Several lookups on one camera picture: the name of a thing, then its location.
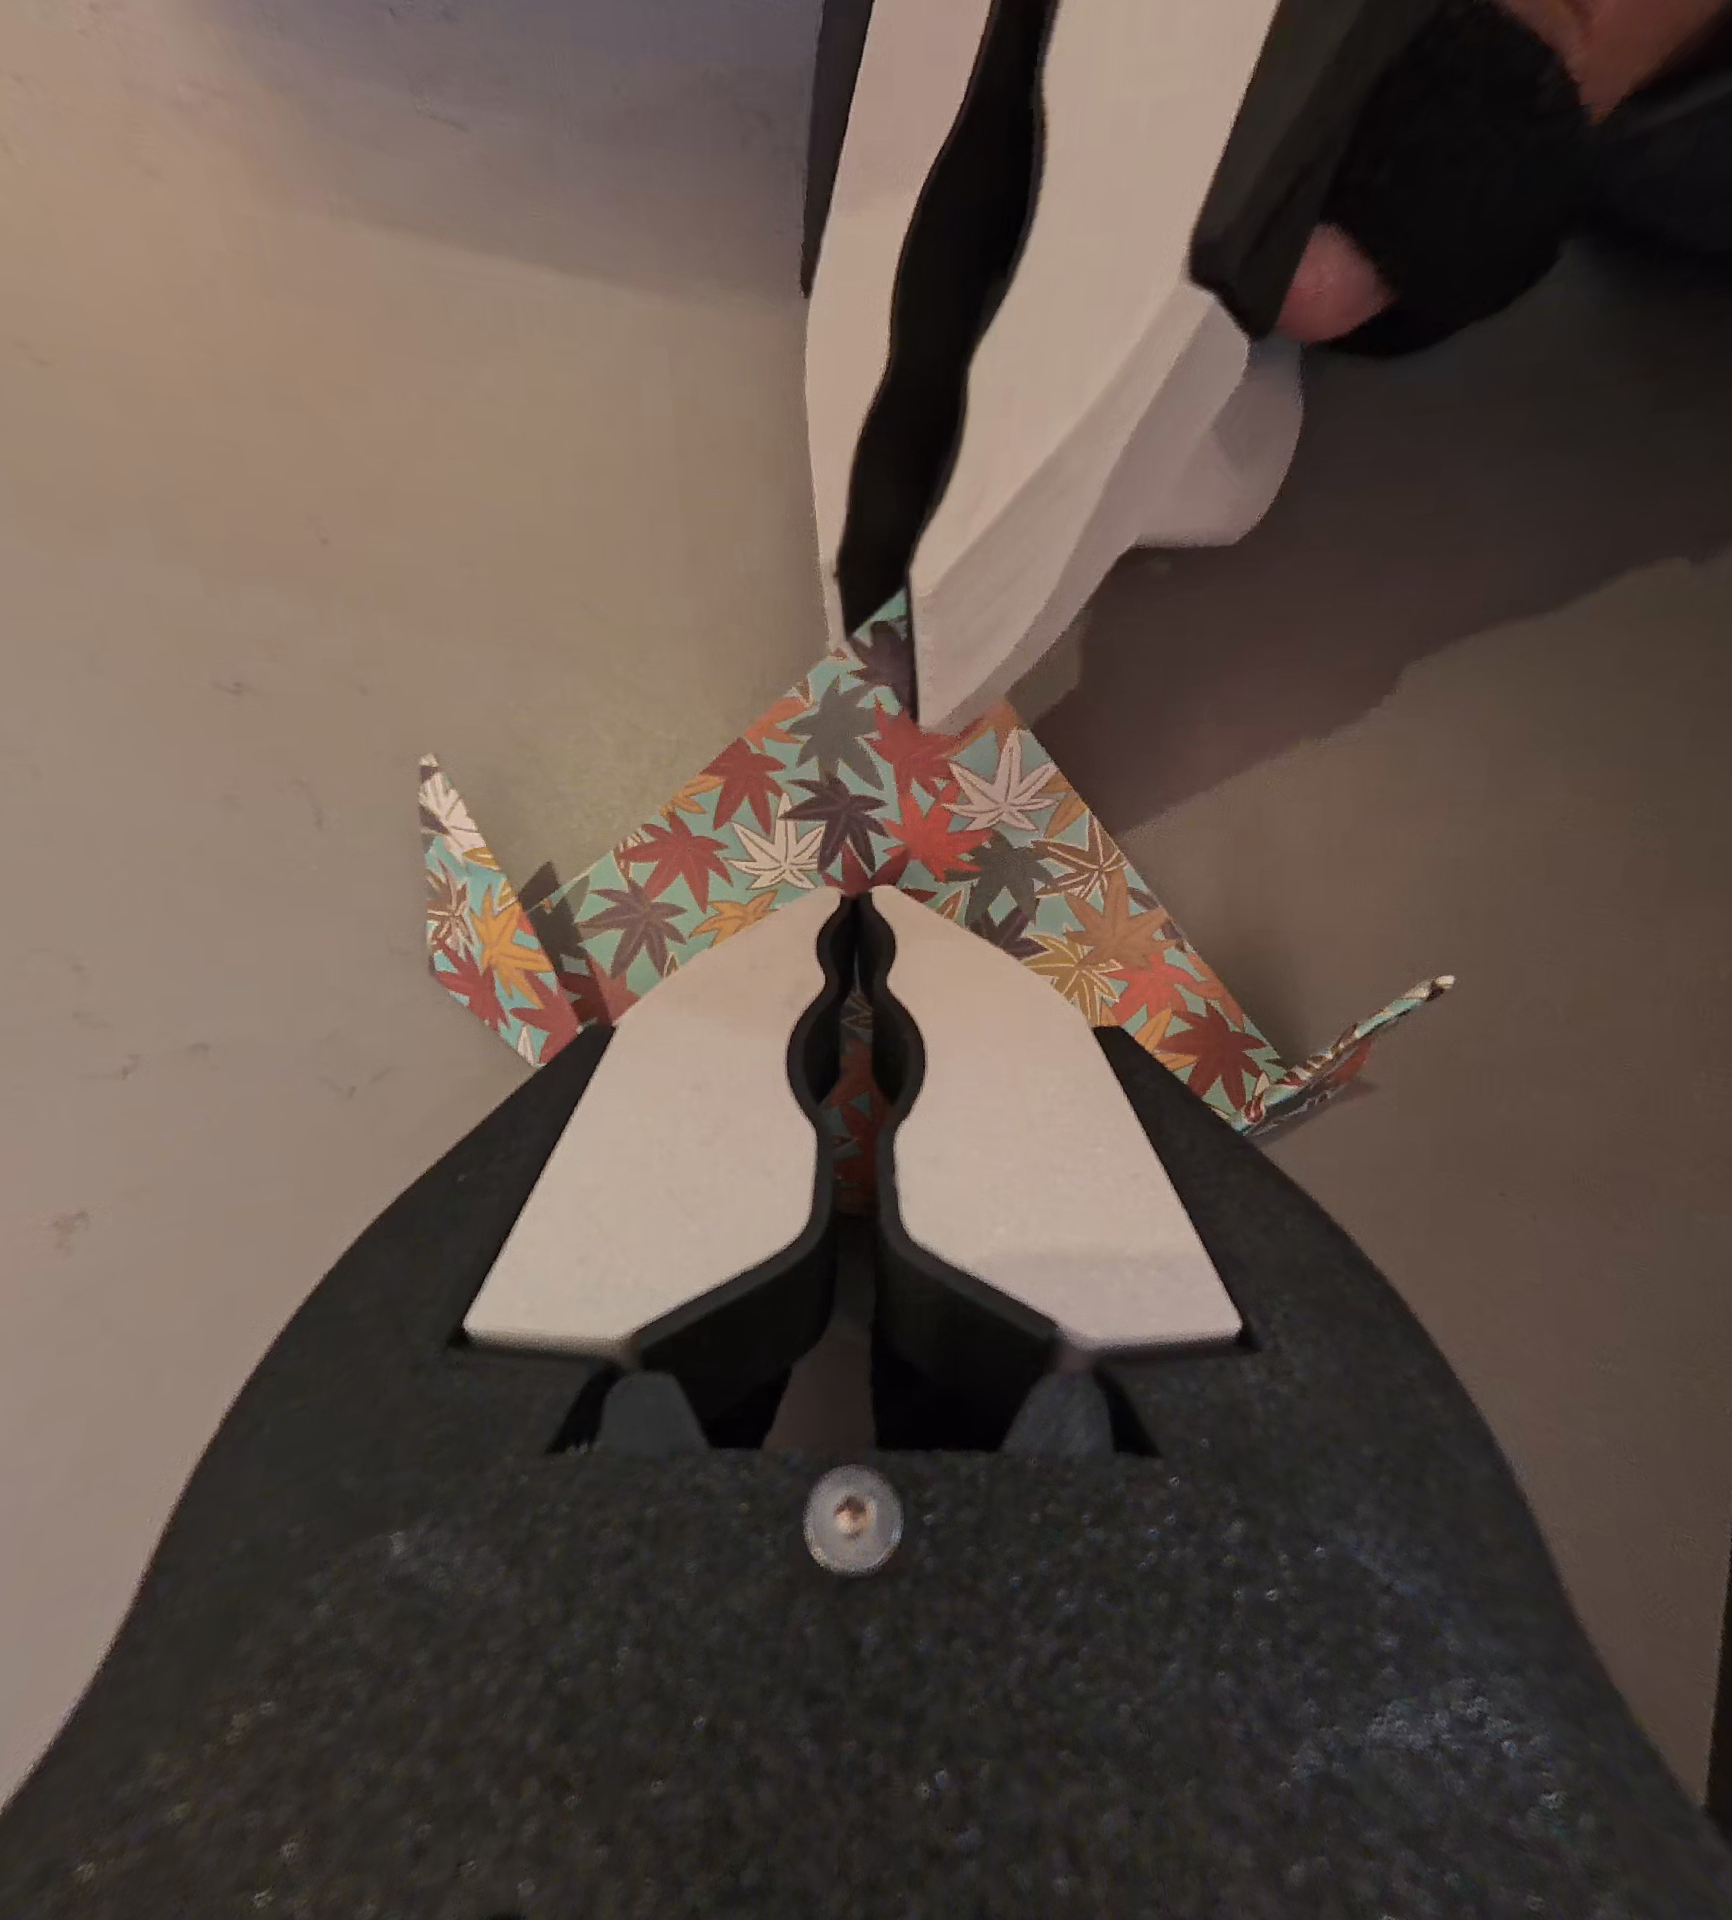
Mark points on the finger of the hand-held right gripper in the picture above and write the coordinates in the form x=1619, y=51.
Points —
x=867, y=224
x=1106, y=300

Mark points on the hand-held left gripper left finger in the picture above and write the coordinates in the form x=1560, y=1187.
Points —
x=656, y=1170

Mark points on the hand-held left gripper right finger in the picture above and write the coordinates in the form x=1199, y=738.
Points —
x=1047, y=1170

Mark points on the leaf-patterned teal origami paper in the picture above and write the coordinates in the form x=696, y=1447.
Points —
x=806, y=781

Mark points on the person's right hand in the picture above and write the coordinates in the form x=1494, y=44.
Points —
x=1616, y=44

